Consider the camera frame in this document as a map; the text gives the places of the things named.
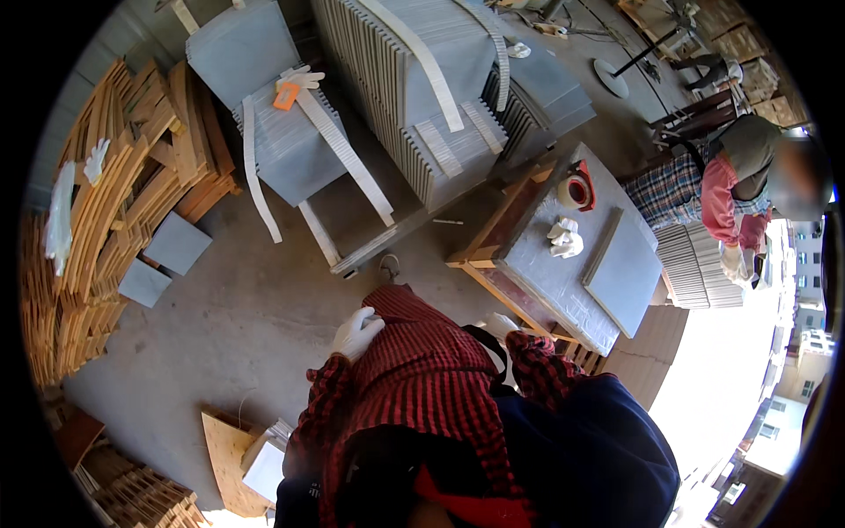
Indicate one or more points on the small white stick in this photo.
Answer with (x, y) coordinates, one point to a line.
(447, 221)

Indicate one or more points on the white plastic sheet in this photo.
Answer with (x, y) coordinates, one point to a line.
(59, 214)

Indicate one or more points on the person's left hand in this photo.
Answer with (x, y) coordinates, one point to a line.
(353, 336)

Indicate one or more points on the tape roll with red dispenser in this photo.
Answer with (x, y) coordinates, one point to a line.
(576, 191)

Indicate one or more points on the wooden work table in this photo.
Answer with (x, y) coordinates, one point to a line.
(561, 264)

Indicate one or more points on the heap of wooden slats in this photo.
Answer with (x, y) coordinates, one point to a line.
(125, 204)

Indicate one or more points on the stack of pale tiles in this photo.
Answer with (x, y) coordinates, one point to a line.
(693, 267)

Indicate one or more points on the person's right fingers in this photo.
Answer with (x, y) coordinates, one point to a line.
(507, 321)

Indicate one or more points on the pair of white gloves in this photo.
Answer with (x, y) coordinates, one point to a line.
(566, 238)

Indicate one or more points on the person's right hand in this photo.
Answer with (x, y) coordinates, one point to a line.
(498, 325)

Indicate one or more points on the person's body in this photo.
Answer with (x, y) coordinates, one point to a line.
(548, 455)

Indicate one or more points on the plywood board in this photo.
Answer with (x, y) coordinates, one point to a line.
(228, 462)

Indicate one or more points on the reddish brown board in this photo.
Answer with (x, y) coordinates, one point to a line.
(76, 435)

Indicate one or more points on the small loose gray tile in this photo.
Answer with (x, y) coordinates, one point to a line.
(144, 282)

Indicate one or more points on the person's legs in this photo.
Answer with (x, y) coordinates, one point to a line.
(422, 350)

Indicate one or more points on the white glove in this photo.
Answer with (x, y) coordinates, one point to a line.
(518, 49)
(302, 77)
(97, 160)

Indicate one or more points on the brown cardboard sheet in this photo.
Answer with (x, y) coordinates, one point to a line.
(644, 353)

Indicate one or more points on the stand with round base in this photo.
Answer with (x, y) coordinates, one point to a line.
(617, 72)

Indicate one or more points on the stack of wooden pallets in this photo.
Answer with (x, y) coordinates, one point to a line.
(142, 495)

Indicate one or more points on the person's left fingers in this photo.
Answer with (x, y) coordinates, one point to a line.
(373, 322)

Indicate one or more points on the stack of wooden crates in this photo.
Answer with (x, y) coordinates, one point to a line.
(739, 59)

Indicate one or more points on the narrow gray tile strip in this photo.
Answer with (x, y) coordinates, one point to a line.
(601, 246)

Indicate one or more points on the large loose gray tile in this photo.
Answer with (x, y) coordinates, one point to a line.
(177, 243)

